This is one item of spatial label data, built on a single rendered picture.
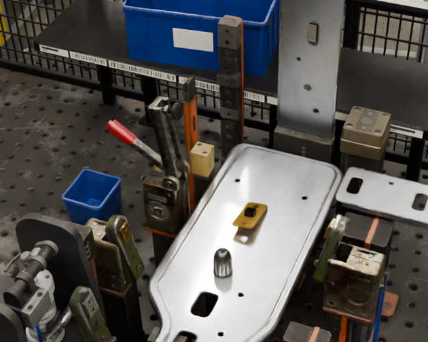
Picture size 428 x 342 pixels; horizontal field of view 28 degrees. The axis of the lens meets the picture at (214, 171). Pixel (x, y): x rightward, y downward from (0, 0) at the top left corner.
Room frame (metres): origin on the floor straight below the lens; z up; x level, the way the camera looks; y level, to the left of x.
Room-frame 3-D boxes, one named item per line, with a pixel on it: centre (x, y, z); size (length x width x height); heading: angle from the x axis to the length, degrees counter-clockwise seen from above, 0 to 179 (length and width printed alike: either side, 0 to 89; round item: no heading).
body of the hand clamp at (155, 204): (1.13, 0.09, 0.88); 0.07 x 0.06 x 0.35; 66
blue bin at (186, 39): (1.57, 0.01, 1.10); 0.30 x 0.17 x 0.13; 73
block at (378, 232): (1.05, -0.26, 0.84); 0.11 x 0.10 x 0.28; 66
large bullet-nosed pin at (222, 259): (0.95, -0.01, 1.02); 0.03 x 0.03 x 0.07
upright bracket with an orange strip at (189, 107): (1.22, 0.04, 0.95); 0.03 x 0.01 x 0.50; 156
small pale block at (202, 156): (1.19, 0.02, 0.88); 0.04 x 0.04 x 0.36; 66
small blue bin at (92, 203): (1.39, 0.27, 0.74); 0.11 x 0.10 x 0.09; 156
